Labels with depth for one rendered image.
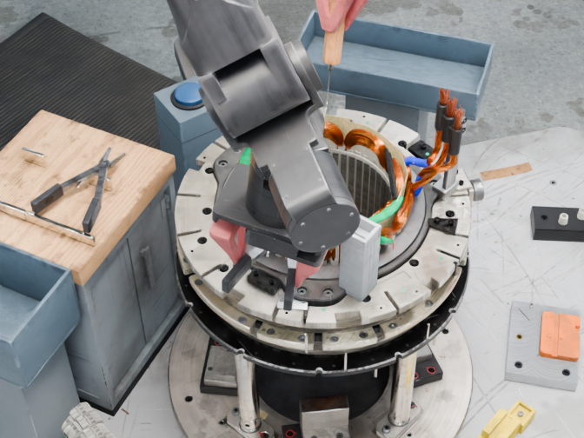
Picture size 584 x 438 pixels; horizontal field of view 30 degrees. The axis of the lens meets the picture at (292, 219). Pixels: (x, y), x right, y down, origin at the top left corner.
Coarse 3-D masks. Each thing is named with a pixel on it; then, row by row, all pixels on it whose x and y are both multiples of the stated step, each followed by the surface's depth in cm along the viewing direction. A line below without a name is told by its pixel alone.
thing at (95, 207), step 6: (96, 198) 119; (90, 204) 118; (96, 204) 118; (90, 210) 118; (96, 210) 119; (84, 216) 117; (90, 216) 117; (96, 216) 119; (84, 222) 116; (90, 222) 117; (84, 228) 117; (90, 228) 117
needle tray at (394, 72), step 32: (320, 32) 149; (352, 32) 147; (384, 32) 145; (416, 32) 144; (320, 64) 139; (352, 64) 145; (384, 64) 145; (416, 64) 145; (448, 64) 145; (480, 64) 144; (352, 96) 141; (384, 96) 140; (416, 96) 138; (480, 96) 137; (416, 128) 144
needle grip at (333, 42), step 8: (328, 0) 101; (336, 0) 100; (344, 24) 101; (328, 32) 101; (336, 32) 101; (328, 40) 101; (336, 40) 101; (328, 48) 102; (336, 48) 102; (328, 56) 102; (336, 56) 102
